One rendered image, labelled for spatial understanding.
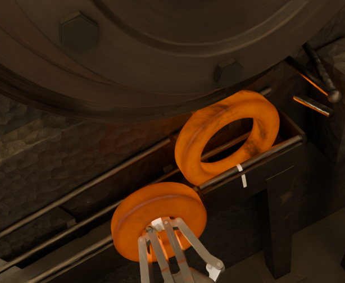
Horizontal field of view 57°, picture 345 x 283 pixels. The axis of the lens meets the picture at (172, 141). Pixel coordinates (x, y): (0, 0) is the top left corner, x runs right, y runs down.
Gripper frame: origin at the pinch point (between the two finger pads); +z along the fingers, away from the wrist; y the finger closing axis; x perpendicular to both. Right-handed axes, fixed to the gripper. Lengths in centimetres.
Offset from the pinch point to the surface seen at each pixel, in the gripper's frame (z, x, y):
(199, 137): 1.9, 9.0, 11.4
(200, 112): 4.5, 11.0, 13.1
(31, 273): 4.5, -9.4, -27.4
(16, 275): 5.6, -9.7, -30.6
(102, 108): 1.1, 22.8, 2.0
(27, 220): 8.2, 1.2, -20.6
